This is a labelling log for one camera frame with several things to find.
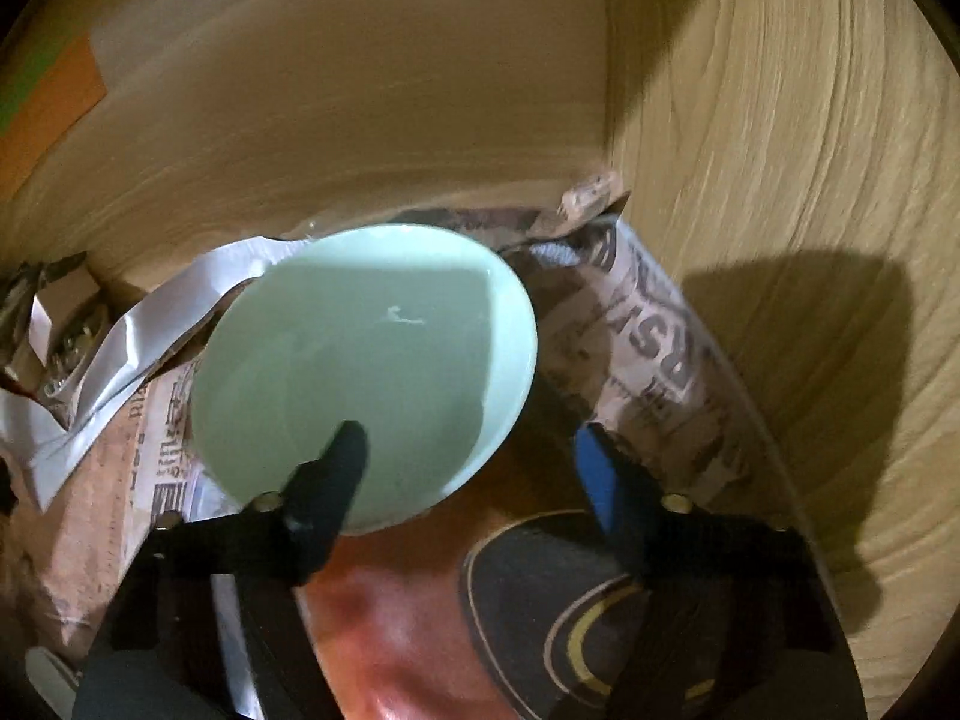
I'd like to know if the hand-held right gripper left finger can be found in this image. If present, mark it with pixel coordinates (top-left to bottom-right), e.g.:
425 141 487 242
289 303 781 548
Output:
71 420 368 720

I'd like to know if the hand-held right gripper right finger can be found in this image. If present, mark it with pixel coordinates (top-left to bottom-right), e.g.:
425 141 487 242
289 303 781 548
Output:
574 424 867 720

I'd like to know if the mint green bowl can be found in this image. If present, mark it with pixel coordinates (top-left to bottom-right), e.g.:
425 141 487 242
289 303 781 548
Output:
187 225 539 537

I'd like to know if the printed newspaper table cover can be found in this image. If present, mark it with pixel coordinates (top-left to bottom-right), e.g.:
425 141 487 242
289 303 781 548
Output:
22 172 826 720

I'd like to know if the white paper sheet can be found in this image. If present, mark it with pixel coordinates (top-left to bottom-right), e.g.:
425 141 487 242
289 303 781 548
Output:
0 232 301 511

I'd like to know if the small dish with bits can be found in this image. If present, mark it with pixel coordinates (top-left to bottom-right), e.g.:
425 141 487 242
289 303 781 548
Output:
34 300 113 410

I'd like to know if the orange sticky note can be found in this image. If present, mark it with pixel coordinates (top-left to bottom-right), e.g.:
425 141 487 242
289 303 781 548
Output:
0 37 106 196

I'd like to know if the green sticky note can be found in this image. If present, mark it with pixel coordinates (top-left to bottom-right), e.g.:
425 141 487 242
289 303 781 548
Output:
0 22 68 128

